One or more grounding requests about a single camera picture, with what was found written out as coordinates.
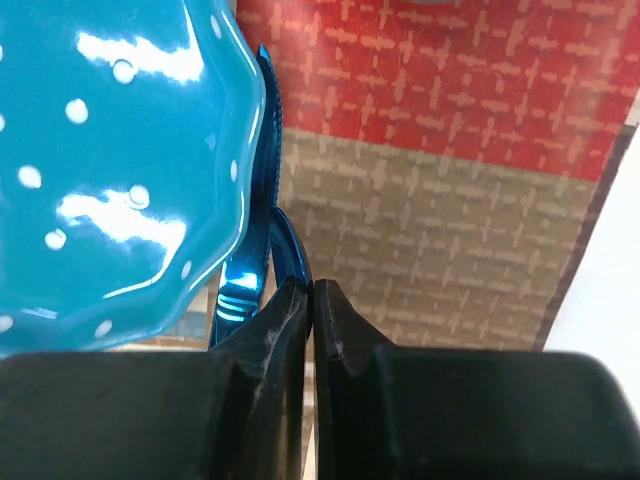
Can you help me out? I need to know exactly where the blue metallic knife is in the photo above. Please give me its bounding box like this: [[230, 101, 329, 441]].
[[209, 45, 283, 347]]

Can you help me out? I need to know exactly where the white blue mug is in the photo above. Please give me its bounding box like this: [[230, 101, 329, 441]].
[[403, 0, 456, 5]]

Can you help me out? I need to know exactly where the blue polka dot plate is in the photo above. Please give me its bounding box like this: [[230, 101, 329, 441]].
[[1, 1, 266, 356]]

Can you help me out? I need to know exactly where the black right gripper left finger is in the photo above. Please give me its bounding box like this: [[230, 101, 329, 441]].
[[1, 277, 309, 479]]

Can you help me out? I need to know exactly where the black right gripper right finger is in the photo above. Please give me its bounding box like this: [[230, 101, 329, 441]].
[[313, 280, 639, 479]]

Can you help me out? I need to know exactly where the striped patchwork placemat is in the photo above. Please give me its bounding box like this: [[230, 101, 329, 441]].
[[237, 1, 639, 355]]

